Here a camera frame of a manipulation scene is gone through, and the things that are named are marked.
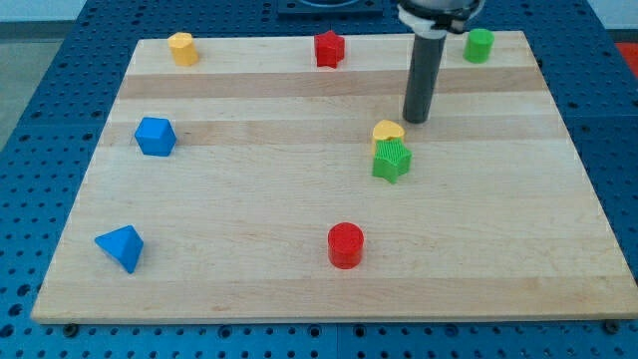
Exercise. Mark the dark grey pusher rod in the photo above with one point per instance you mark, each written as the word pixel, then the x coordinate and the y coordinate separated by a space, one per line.
pixel 422 77

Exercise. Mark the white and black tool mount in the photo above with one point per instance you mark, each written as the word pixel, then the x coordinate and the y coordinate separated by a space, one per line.
pixel 434 19

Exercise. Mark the green cylinder block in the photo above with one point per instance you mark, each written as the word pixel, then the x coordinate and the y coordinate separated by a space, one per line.
pixel 478 45

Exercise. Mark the yellow heart block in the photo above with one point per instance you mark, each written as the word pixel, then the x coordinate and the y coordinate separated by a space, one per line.
pixel 386 130

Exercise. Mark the red star block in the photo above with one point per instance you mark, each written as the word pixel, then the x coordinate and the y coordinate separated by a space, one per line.
pixel 329 49

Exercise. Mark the green star block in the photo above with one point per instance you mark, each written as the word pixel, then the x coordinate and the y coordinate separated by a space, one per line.
pixel 391 160

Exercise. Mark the red cylinder block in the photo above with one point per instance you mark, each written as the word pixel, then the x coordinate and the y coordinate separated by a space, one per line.
pixel 345 245

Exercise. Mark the wooden board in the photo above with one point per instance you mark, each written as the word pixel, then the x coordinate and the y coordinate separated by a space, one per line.
pixel 495 220

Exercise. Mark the blue cube block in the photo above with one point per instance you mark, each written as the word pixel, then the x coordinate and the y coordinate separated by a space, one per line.
pixel 155 136

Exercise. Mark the blue pyramid block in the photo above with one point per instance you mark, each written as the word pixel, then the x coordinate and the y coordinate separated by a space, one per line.
pixel 124 245

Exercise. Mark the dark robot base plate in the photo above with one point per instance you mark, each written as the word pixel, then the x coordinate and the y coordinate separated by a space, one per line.
pixel 297 8

